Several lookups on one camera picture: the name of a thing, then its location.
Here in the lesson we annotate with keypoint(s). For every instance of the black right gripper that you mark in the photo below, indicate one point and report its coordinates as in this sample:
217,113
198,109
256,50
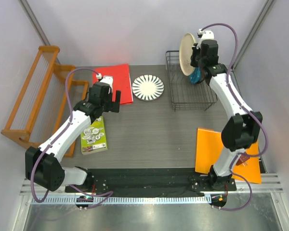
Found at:
195,50

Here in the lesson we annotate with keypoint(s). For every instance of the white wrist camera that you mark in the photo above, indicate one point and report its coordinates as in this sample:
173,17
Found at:
205,35
105,79

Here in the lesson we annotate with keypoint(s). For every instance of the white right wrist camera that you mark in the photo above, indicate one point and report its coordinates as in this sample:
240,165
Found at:
205,35

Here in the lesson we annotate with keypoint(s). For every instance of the green booklet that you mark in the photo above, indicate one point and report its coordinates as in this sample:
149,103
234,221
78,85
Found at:
93,138

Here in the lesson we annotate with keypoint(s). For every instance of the blue polka dot plate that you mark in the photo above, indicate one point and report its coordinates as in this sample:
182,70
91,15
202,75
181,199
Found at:
195,77

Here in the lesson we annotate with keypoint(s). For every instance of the white blue striped plate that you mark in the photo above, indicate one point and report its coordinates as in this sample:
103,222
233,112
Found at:
147,87

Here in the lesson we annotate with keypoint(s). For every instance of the white slotted cable duct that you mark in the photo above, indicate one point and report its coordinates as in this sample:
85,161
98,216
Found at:
77,200

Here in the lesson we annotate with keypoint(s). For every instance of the cream plate with twig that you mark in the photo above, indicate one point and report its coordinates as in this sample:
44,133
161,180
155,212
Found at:
185,53

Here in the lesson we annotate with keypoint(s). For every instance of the black wire dish rack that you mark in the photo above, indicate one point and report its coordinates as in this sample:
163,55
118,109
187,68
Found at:
183,94

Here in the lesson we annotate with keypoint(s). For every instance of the orange folder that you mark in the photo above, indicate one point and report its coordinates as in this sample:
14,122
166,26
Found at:
209,147

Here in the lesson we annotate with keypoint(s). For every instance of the small brown block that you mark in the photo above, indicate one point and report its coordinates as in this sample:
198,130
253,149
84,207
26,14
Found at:
243,160

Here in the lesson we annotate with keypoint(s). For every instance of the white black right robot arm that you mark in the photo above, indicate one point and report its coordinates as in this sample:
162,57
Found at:
243,126

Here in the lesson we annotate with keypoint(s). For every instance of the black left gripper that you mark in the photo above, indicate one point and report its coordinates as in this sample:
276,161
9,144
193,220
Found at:
113,107

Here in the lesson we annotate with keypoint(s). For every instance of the red folder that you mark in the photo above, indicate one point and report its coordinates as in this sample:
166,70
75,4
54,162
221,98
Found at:
121,81

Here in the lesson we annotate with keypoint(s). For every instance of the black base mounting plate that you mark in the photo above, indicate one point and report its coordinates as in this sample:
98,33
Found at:
147,182

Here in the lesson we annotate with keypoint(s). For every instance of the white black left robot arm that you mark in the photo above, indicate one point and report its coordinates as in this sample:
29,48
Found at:
42,164

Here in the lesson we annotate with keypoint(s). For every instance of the orange wooden rack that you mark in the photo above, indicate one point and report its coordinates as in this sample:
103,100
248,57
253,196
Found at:
41,106

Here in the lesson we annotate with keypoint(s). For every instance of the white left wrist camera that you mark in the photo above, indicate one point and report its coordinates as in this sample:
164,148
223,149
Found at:
105,79

